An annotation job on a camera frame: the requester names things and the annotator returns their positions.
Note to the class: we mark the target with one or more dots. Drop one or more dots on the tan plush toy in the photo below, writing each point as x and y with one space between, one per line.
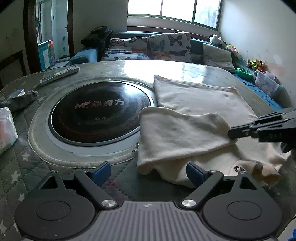
248 63

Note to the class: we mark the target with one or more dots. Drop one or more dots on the blue sofa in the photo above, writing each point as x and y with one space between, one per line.
196 46

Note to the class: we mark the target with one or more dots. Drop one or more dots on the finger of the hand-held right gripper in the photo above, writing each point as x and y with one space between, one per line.
277 117
240 132

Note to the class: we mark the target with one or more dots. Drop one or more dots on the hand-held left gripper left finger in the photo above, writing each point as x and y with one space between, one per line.
101 173

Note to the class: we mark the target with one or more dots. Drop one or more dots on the green framed window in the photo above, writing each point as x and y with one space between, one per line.
175 7

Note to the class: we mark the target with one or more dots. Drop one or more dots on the dark wooden chair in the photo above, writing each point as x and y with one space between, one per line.
11 58

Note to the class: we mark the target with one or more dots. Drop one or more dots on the dark wooden door frame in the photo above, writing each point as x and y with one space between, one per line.
29 34

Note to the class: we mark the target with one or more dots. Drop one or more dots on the white plastic packet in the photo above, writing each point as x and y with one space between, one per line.
7 129

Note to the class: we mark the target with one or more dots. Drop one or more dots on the small clear plastic box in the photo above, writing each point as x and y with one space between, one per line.
270 75

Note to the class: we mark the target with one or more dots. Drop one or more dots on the green plastic bowl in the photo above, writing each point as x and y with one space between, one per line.
244 73

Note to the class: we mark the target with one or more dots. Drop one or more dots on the small butterfly print pillow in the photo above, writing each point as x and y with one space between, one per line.
124 42

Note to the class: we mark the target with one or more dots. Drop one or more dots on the cream sweatshirt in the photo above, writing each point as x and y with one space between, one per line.
185 129

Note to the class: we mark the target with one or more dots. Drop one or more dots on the grey fuzzy cloth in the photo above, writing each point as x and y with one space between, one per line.
20 100

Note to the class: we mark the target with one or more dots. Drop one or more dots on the large clear plastic box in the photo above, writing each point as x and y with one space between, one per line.
266 83

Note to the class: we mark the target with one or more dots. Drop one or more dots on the brown plush toy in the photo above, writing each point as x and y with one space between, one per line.
260 63

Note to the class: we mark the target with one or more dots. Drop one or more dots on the orange green plush toy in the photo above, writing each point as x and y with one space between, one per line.
232 49

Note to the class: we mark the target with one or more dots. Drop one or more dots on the grey pillow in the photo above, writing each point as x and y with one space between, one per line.
217 56

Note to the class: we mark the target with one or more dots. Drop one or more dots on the panda plush toy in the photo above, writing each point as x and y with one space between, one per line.
215 39

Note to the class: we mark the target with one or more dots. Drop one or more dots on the black bag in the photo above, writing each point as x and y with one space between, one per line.
97 37

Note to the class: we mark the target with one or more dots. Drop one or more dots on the round black induction cooktop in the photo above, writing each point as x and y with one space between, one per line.
92 115

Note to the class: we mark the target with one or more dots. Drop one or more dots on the silver remote control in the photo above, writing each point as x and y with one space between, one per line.
60 74

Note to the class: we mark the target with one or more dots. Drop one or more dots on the blue cabinet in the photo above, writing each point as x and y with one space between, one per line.
45 55

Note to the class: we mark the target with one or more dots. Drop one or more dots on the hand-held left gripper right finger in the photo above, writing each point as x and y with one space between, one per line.
196 174

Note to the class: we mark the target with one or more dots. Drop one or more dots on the large butterfly print pillow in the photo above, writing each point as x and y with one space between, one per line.
168 46

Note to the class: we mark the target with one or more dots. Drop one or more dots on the flat butterfly print cushion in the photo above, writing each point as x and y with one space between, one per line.
122 55

